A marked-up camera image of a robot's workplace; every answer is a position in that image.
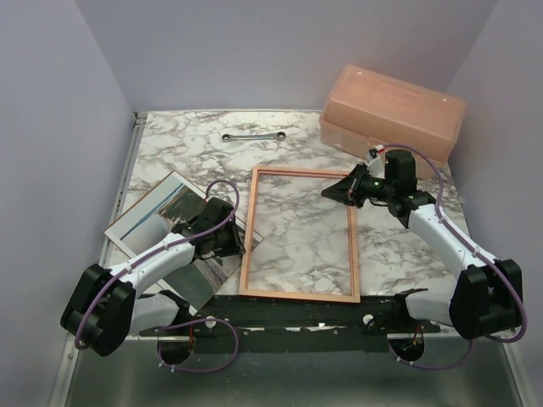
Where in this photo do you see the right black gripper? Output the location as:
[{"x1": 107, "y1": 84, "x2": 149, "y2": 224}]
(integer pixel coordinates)
[{"x1": 322, "y1": 162, "x2": 395, "y2": 209}]

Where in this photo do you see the landscape photo print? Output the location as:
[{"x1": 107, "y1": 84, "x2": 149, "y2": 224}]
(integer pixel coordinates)
[{"x1": 105, "y1": 171, "x2": 245, "y2": 314}]

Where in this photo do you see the red wooden picture frame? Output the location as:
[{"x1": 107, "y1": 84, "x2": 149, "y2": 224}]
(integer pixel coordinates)
[{"x1": 238, "y1": 165, "x2": 361, "y2": 304}]

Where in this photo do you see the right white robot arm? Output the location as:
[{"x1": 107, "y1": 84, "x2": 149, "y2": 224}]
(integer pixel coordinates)
[{"x1": 321, "y1": 144, "x2": 528, "y2": 343}]

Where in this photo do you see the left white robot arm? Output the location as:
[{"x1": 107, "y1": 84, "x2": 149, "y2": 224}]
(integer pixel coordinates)
[{"x1": 60, "y1": 198, "x2": 244, "y2": 356}]

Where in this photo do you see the silver ratchet wrench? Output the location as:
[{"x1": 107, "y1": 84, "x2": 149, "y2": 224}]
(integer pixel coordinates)
[{"x1": 221, "y1": 131, "x2": 286, "y2": 142}]

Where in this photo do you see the pink plastic storage box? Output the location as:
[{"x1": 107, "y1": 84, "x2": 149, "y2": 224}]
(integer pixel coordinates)
[{"x1": 319, "y1": 65, "x2": 467, "y2": 168}]

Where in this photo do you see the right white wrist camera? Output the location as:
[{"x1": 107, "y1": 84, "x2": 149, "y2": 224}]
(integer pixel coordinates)
[{"x1": 366, "y1": 144, "x2": 384, "y2": 177}]

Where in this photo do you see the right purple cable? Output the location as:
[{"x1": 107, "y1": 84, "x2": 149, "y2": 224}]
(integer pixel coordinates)
[{"x1": 377, "y1": 144, "x2": 529, "y2": 371}]

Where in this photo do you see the purple cable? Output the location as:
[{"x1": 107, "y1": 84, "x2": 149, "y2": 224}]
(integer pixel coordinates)
[
  {"x1": 377, "y1": 144, "x2": 529, "y2": 371},
  {"x1": 74, "y1": 180, "x2": 241, "y2": 374}
]

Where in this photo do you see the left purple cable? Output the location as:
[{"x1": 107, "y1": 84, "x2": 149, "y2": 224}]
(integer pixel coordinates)
[{"x1": 74, "y1": 180, "x2": 241, "y2": 374}]

